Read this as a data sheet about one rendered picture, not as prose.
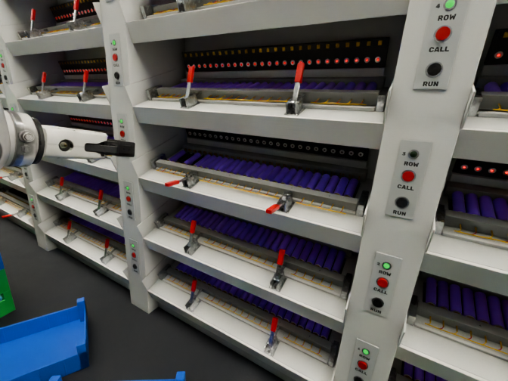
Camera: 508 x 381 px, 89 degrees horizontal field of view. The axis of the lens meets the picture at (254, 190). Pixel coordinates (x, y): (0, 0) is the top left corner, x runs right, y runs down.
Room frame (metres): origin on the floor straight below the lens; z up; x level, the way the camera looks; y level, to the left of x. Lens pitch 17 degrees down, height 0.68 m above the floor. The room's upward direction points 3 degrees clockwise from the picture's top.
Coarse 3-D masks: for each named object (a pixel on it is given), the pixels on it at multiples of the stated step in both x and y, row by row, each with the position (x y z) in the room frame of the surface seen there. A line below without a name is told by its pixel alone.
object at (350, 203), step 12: (168, 168) 0.71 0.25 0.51; (180, 168) 0.69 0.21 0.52; (192, 168) 0.67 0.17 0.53; (204, 168) 0.66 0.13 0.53; (216, 180) 0.63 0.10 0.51; (228, 180) 0.61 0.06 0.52; (240, 180) 0.59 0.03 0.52; (252, 180) 0.58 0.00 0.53; (264, 180) 0.58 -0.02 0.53; (252, 192) 0.56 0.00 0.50; (276, 192) 0.55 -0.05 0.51; (300, 192) 0.52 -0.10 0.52; (312, 192) 0.51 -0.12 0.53; (324, 192) 0.51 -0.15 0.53; (336, 204) 0.48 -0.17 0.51; (348, 204) 0.47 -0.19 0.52
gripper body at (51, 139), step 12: (36, 120) 0.41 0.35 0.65; (48, 132) 0.40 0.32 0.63; (60, 132) 0.41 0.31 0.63; (72, 132) 0.43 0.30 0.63; (84, 132) 0.44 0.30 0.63; (96, 132) 0.47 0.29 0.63; (48, 144) 0.40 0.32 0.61; (60, 144) 0.42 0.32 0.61; (72, 144) 0.43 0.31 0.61; (84, 144) 0.44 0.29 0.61; (36, 156) 0.40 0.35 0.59; (48, 156) 0.40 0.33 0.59; (60, 156) 0.41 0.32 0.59; (72, 156) 0.42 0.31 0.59; (84, 156) 0.44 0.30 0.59; (96, 156) 0.45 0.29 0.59
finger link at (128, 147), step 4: (112, 144) 0.49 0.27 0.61; (116, 144) 0.51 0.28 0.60; (120, 144) 0.53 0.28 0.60; (124, 144) 0.53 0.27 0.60; (128, 144) 0.54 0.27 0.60; (132, 144) 0.55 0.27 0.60; (120, 148) 0.52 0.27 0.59; (124, 148) 0.53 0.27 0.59; (128, 148) 0.53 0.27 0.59; (132, 148) 0.54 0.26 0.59; (120, 152) 0.52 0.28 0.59; (124, 152) 0.52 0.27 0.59; (128, 152) 0.53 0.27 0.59; (132, 152) 0.54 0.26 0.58; (128, 156) 0.54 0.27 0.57; (132, 156) 0.55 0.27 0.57
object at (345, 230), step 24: (168, 144) 0.81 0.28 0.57; (216, 144) 0.78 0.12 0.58; (240, 144) 0.74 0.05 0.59; (144, 168) 0.73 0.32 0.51; (168, 192) 0.66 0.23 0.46; (192, 192) 0.61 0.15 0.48; (216, 192) 0.59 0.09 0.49; (240, 192) 0.58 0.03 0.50; (360, 192) 0.53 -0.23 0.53; (240, 216) 0.55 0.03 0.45; (264, 216) 0.52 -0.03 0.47; (288, 216) 0.48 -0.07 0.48; (312, 216) 0.48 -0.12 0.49; (336, 216) 0.47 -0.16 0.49; (360, 216) 0.46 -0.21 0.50; (336, 240) 0.44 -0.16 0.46; (360, 240) 0.42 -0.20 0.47
